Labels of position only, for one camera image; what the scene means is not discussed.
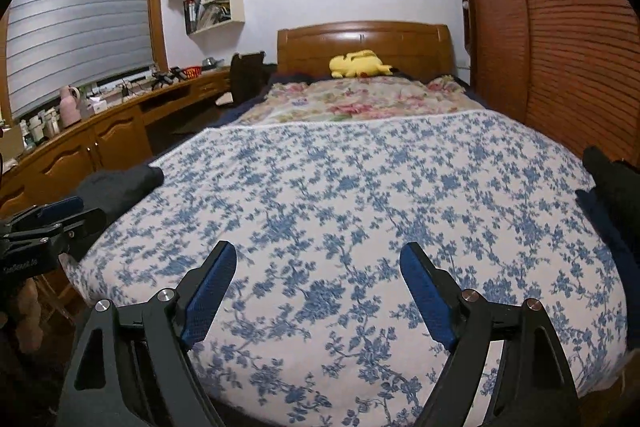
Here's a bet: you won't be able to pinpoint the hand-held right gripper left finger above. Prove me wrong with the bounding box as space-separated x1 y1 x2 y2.
60 241 238 427

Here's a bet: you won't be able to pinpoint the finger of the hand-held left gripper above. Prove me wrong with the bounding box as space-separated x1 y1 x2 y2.
0 208 107 253
0 196 85 233

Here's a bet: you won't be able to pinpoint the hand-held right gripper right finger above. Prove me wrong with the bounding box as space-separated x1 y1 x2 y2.
400 242 583 427

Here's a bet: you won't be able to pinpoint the black buttoned coat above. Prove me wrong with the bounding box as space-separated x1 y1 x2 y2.
582 146 640 268

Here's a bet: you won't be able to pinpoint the person's left hand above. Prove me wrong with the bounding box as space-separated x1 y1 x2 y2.
15 279 46 343

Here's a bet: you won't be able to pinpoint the dark grey folded clothing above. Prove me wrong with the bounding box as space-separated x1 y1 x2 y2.
70 164 166 258

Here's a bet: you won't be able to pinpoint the group of white bottles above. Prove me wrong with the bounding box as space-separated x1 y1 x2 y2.
20 107 61 142

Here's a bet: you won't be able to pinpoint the wooden desk with cabinets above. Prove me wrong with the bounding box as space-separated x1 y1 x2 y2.
0 69 233 218

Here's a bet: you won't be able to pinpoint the pink kettle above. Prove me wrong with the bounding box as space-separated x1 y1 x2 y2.
60 86 83 128

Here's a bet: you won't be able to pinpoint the blue floral blanket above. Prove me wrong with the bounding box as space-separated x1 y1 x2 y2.
65 112 628 427

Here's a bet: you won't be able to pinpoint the black gadget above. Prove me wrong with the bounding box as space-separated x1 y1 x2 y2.
150 67 183 88

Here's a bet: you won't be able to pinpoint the navy blue clothing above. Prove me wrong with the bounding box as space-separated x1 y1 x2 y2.
575 189 640 278

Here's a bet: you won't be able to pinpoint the grey window blind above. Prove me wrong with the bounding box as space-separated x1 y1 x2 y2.
5 0 153 120

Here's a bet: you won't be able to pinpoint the pink floral quilt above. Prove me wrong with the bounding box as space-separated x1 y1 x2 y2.
235 76 486 125

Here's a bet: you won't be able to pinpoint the dark chair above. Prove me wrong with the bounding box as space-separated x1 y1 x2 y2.
215 51 267 108

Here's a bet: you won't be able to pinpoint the black binders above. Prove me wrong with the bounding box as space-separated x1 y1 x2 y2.
183 0 200 34

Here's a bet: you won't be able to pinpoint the yellow plush toy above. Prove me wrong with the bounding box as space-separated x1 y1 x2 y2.
328 49 393 79

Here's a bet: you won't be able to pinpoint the wooden bed headboard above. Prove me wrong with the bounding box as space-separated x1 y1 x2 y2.
276 21 455 85

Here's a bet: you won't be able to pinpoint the wooden slatted wardrobe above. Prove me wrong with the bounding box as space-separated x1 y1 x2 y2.
445 0 640 168

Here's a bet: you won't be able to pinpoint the wooden window frame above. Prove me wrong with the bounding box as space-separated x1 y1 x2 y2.
0 0 168 122

